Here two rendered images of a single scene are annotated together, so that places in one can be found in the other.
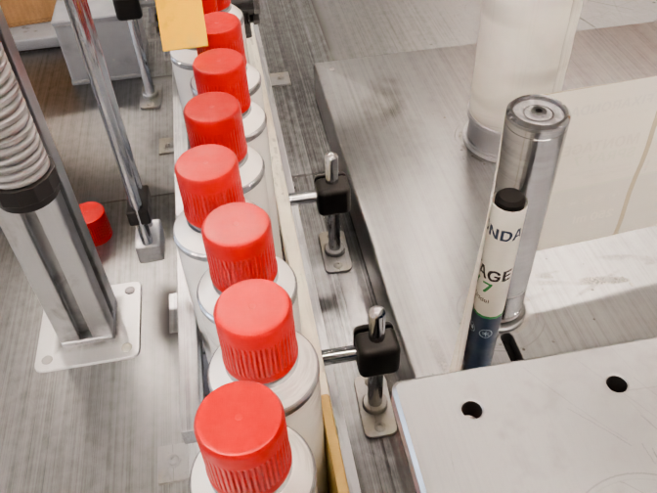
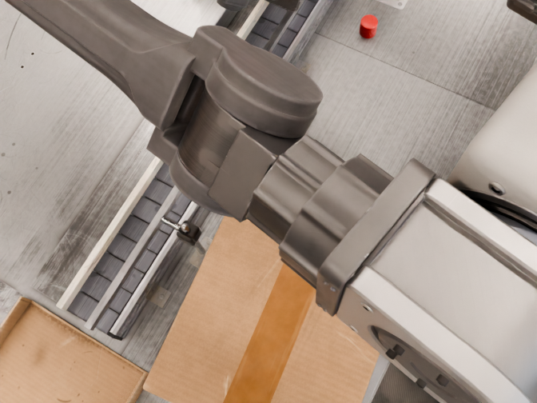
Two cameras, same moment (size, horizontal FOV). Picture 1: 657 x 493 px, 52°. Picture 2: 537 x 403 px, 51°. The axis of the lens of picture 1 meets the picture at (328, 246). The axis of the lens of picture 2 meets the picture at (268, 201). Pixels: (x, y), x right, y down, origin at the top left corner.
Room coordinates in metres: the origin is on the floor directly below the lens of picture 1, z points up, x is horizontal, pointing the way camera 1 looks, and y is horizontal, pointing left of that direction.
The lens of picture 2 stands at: (1.14, 0.55, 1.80)
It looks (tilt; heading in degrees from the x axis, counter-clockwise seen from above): 70 degrees down; 228
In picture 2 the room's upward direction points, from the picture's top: 11 degrees counter-clockwise
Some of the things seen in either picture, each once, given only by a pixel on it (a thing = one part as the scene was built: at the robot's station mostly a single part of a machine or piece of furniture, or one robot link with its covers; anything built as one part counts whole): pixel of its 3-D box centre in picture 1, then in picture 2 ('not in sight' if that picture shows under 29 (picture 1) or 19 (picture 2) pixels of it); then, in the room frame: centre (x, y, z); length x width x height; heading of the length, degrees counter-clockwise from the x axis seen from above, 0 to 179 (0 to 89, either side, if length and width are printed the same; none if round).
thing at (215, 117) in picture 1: (235, 234); not in sight; (0.33, 0.06, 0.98); 0.05 x 0.05 x 0.20
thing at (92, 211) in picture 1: (91, 223); (368, 25); (0.50, 0.24, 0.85); 0.03 x 0.03 x 0.03
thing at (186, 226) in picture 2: not in sight; (183, 234); (1.06, 0.24, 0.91); 0.07 x 0.03 x 0.16; 98
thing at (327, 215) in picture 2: not in sight; (328, 214); (1.04, 0.50, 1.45); 0.09 x 0.08 x 0.12; 177
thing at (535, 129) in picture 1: (513, 224); not in sight; (0.34, -0.13, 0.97); 0.05 x 0.05 x 0.19
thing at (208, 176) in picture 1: (232, 291); not in sight; (0.28, 0.06, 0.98); 0.05 x 0.05 x 0.20
